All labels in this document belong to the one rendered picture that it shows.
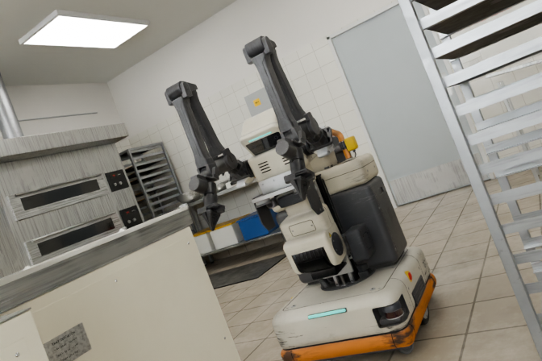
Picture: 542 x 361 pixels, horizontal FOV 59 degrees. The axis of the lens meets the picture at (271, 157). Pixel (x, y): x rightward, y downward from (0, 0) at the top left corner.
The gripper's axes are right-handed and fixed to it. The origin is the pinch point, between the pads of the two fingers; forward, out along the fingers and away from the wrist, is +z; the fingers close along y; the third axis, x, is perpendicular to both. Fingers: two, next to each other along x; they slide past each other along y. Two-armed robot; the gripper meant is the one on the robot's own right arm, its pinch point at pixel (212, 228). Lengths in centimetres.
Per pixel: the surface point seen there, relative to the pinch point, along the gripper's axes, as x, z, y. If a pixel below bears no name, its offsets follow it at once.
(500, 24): -23, -20, 122
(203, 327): -34, 42, 23
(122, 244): -63, 22, 21
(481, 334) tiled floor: 68, 51, 77
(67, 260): -79, 28, 21
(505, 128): -11, 3, 114
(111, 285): -67, 33, 22
